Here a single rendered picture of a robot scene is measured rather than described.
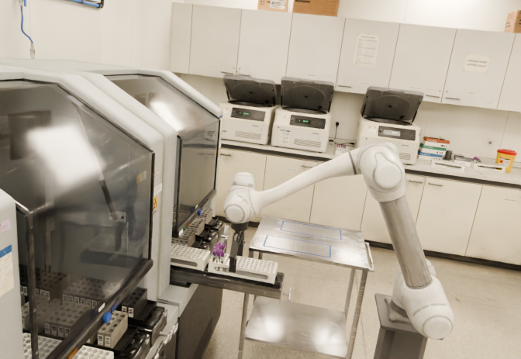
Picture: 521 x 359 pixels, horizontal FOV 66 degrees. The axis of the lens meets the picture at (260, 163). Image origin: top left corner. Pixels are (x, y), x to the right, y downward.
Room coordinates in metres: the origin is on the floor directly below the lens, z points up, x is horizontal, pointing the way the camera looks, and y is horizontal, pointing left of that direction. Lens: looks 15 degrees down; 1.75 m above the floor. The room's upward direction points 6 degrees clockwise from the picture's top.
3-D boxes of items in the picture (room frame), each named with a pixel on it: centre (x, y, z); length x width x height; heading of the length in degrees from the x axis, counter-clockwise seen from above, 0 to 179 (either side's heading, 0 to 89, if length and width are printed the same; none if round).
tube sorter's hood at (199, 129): (1.91, 0.53, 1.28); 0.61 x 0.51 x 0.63; 172
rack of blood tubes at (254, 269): (1.61, 0.03, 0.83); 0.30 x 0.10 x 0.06; 82
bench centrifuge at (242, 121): (4.26, 0.18, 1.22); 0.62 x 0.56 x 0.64; 170
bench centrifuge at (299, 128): (4.18, -0.39, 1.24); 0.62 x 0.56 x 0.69; 172
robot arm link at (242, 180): (1.60, 0.06, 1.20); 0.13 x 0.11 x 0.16; 177
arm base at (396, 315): (1.62, -0.74, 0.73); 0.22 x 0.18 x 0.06; 172
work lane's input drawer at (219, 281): (1.63, 0.16, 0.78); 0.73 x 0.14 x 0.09; 82
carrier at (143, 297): (1.26, 0.38, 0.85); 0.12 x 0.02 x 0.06; 172
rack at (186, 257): (1.66, 0.34, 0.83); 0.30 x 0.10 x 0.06; 82
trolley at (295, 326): (2.04, -0.32, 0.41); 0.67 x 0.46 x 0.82; 82
